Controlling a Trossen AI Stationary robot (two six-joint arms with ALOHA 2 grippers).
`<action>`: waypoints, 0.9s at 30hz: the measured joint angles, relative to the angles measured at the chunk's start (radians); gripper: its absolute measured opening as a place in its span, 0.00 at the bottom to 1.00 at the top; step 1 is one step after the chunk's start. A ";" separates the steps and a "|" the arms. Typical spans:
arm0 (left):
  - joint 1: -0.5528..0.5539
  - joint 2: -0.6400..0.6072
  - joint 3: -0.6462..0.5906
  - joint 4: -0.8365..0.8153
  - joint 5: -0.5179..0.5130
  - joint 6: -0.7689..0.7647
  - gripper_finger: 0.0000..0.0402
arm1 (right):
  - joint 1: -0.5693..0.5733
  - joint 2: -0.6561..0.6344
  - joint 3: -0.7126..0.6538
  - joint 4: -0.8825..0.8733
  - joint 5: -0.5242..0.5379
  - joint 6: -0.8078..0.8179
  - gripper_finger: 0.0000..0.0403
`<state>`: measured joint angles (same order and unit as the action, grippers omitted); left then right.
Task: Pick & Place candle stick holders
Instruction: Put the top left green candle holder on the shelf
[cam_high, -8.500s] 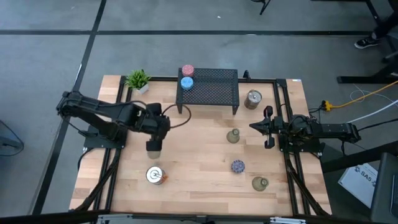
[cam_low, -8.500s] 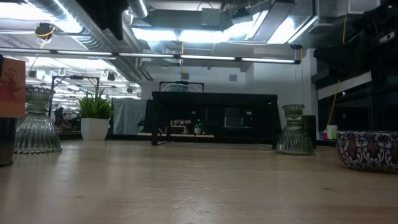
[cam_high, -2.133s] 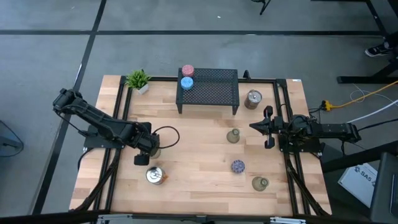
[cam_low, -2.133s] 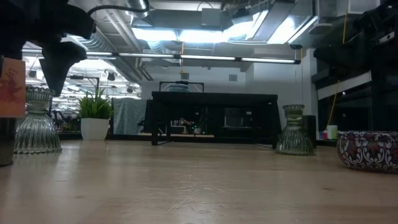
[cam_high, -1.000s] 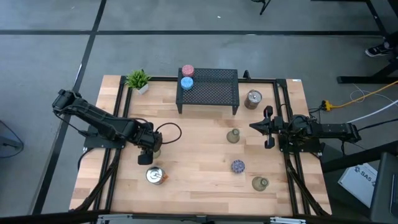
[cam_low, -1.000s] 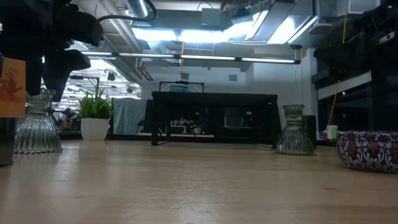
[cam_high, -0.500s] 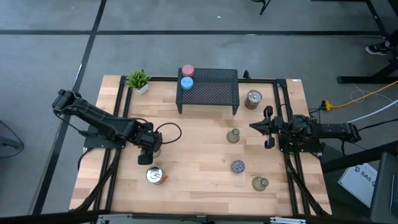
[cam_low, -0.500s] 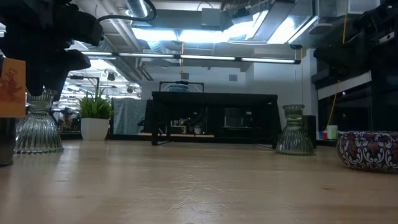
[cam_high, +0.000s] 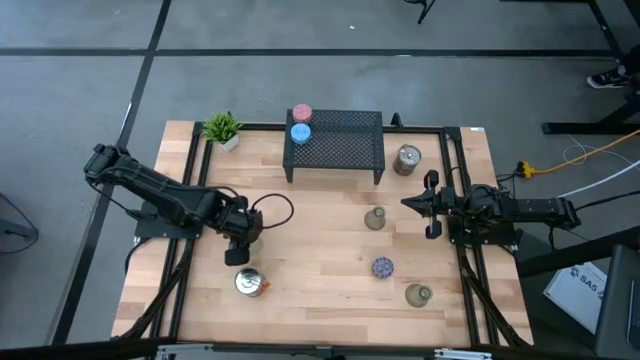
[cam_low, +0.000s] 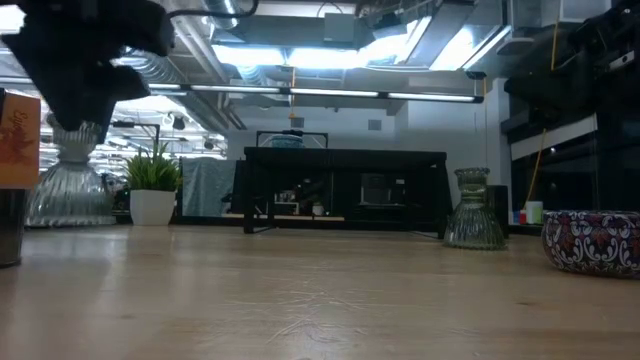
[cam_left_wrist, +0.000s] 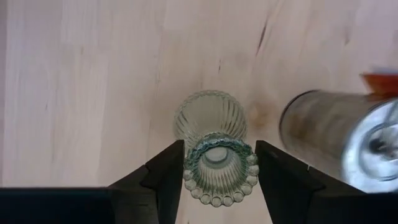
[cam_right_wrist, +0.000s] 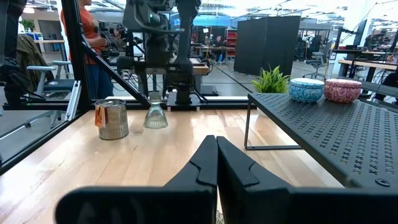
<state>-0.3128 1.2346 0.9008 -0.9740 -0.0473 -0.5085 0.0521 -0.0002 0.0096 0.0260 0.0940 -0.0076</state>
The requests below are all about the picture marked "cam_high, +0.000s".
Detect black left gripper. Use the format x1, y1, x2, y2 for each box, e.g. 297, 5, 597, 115
217, 196, 265, 267

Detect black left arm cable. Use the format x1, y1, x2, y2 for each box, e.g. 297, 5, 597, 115
249, 193, 295, 231

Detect yellow extension cord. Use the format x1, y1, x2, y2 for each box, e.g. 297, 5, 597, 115
517, 128, 640, 180

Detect black mesh metal shelf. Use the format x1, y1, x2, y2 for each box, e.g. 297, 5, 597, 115
282, 108, 386, 186

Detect brown tin can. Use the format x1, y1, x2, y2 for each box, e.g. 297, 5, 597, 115
392, 143, 423, 177

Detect green plant in white pot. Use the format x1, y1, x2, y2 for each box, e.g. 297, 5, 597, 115
201, 110, 245, 153

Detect white cable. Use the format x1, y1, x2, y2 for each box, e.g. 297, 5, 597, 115
557, 159, 640, 199

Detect black horizontal bar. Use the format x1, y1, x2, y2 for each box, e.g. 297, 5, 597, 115
0, 335, 640, 360

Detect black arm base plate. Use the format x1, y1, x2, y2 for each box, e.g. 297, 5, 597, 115
134, 199, 204, 240
446, 207, 521, 246

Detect pink patterned round tin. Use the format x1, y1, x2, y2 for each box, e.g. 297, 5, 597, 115
292, 103, 314, 125

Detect purple patterned round tin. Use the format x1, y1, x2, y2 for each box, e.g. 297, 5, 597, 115
371, 256, 396, 280

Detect grey chair base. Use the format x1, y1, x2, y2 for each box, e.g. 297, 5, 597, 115
0, 192, 40, 255

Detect black diagonal beam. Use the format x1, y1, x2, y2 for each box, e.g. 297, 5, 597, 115
517, 222, 640, 277

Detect black tripod stand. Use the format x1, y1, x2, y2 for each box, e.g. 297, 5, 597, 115
403, 0, 437, 25

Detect blue patterned round tin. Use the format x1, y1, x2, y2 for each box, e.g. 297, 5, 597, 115
290, 122, 312, 146

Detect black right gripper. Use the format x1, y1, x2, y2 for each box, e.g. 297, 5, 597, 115
400, 170, 457, 240

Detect silver metal bracket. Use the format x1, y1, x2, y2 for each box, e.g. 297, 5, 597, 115
157, 343, 214, 360
433, 348, 494, 360

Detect black aluminium table frame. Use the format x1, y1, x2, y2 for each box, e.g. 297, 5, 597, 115
112, 119, 534, 351

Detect grey laptop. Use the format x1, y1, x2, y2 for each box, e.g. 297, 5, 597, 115
594, 243, 640, 359

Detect silver candle jar orange label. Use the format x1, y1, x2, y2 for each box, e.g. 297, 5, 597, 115
233, 267, 272, 298

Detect black desk frame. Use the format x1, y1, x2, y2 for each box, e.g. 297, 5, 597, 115
542, 0, 640, 136

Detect white printed box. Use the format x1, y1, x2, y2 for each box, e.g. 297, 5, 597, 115
542, 261, 609, 335

